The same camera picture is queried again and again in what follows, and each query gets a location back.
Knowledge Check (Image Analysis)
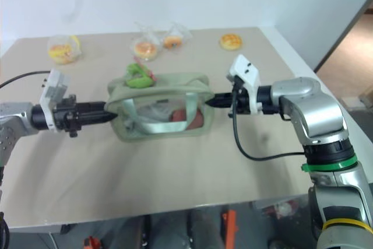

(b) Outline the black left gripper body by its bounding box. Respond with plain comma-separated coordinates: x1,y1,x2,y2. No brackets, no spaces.
53,93,84,139

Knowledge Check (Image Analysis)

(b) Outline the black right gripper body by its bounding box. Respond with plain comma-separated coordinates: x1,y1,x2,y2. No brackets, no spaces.
228,75,254,118

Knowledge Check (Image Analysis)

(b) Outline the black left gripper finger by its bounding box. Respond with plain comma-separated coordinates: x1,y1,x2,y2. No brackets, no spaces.
76,101,108,113
78,110,118,125

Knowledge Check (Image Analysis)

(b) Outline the green pouch with clear window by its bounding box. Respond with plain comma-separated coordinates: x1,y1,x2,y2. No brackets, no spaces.
105,72,216,144

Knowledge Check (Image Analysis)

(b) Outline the red item inside pouch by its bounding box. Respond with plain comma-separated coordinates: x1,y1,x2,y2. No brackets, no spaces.
168,108,205,131

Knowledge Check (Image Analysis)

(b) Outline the round golden bun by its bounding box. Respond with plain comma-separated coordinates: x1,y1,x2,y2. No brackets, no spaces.
219,33,244,51

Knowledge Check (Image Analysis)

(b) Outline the bagged yellow pastry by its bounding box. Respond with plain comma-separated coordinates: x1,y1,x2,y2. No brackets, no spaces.
47,34,83,65

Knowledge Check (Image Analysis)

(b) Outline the bagged orange donut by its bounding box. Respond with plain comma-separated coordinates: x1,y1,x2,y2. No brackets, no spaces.
131,22,161,62
161,22,193,51

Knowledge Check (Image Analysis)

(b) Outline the red and white clutter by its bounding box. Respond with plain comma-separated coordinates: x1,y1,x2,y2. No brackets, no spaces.
261,198,305,221

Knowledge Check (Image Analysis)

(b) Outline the orange clamp under table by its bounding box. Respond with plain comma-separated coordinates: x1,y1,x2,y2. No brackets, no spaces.
221,209,239,249

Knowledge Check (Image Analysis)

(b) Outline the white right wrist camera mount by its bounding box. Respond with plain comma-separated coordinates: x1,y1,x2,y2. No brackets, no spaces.
227,54,263,115

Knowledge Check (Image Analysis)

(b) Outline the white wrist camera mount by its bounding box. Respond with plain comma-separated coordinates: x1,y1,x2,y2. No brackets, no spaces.
39,68,71,134
227,54,263,115

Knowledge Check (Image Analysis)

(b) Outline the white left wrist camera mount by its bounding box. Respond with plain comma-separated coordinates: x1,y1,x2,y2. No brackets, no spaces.
39,68,71,134

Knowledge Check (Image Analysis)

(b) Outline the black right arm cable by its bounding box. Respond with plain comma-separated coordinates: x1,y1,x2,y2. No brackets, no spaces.
231,85,307,162

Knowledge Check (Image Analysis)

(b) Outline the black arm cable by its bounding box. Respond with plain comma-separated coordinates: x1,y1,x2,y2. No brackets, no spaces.
0,70,52,90
231,85,307,162

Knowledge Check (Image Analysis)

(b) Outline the green plush keychain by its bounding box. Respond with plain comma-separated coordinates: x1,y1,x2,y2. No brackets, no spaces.
125,62,157,89

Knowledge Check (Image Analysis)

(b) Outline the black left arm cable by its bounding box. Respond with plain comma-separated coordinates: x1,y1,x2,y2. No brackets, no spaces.
0,70,52,90

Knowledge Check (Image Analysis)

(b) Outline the black cable under table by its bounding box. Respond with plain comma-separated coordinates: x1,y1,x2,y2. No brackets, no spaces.
0,210,12,249

